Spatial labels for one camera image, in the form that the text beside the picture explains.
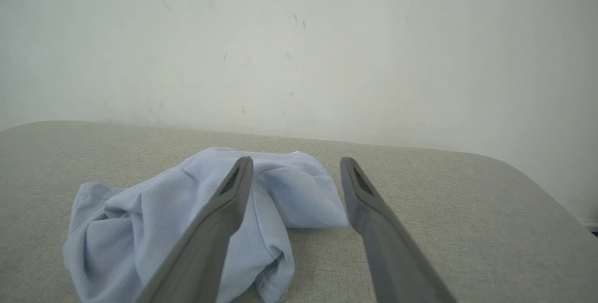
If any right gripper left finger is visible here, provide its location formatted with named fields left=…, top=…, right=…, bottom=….
left=136, top=156, right=254, bottom=303

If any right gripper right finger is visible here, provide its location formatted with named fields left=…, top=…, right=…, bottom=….
left=340, top=157, right=457, bottom=303

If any light blue white-collared polo shirt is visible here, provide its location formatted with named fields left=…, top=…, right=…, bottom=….
left=62, top=147, right=349, bottom=303

